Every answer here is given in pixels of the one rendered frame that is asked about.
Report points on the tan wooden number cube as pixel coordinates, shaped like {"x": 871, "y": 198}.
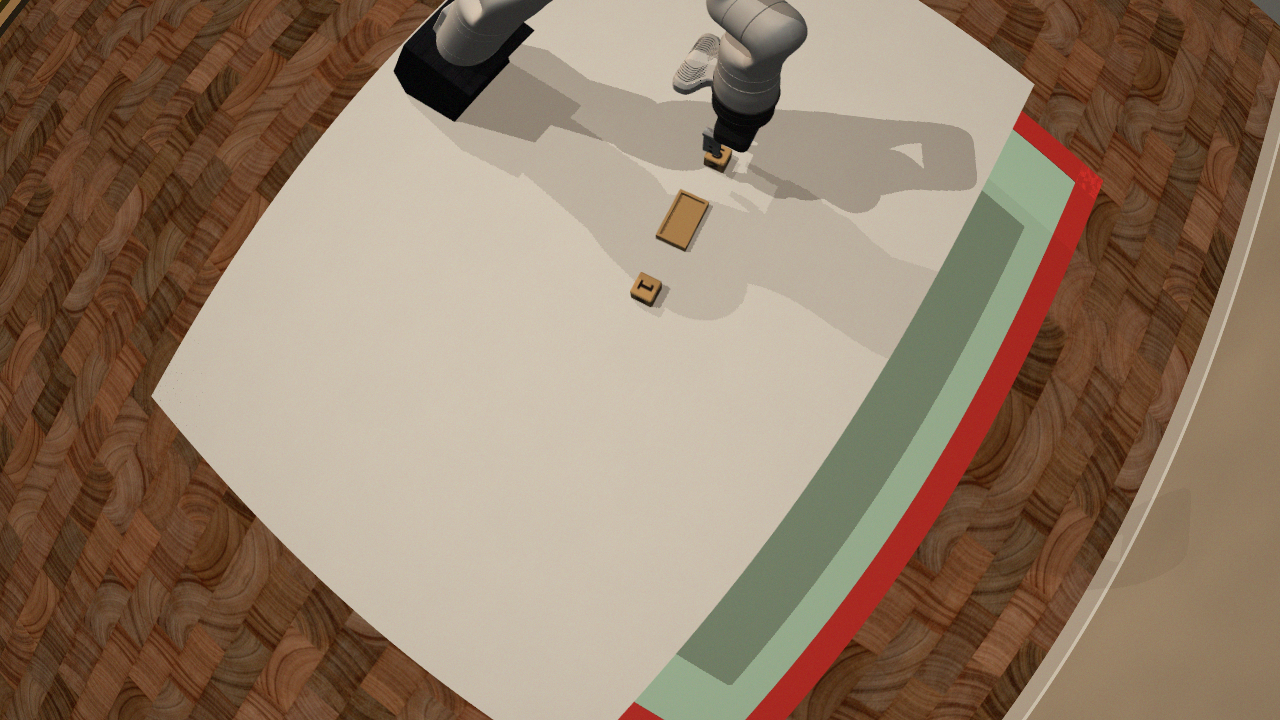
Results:
{"x": 646, "y": 289}
{"x": 718, "y": 163}

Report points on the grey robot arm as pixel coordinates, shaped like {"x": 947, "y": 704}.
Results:
{"x": 771, "y": 29}

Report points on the brown wooden tray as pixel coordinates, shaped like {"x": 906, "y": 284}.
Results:
{"x": 682, "y": 220}

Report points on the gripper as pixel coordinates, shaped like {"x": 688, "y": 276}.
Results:
{"x": 740, "y": 114}

